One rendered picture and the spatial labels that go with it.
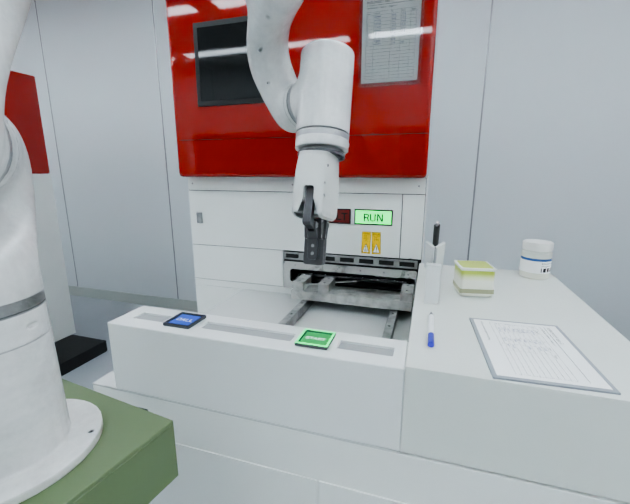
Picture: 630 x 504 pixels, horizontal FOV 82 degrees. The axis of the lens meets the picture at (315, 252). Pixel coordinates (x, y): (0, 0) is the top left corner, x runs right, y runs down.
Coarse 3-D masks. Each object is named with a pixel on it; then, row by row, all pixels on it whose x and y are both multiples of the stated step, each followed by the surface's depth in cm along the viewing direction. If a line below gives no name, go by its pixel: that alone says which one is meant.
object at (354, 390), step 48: (144, 336) 66; (192, 336) 63; (240, 336) 63; (288, 336) 64; (336, 336) 63; (144, 384) 69; (192, 384) 65; (240, 384) 62; (288, 384) 59; (336, 384) 56; (384, 384) 54; (336, 432) 58; (384, 432) 56
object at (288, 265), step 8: (288, 264) 123; (296, 264) 122; (304, 264) 121; (328, 264) 118; (336, 264) 118; (344, 264) 118; (288, 272) 123; (344, 272) 117; (352, 272) 116; (360, 272) 115; (368, 272) 115; (376, 272) 114; (384, 272) 113; (392, 272) 112; (400, 272) 112; (408, 272) 111; (416, 272) 110; (288, 280) 124; (416, 280) 111; (360, 288) 117; (368, 288) 116; (376, 288) 116
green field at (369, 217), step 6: (360, 210) 112; (360, 216) 113; (366, 216) 112; (372, 216) 111; (378, 216) 111; (384, 216) 110; (390, 216) 110; (360, 222) 113; (366, 222) 112; (372, 222) 112; (378, 222) 111; (384, 222) 111; (390, 222) 110
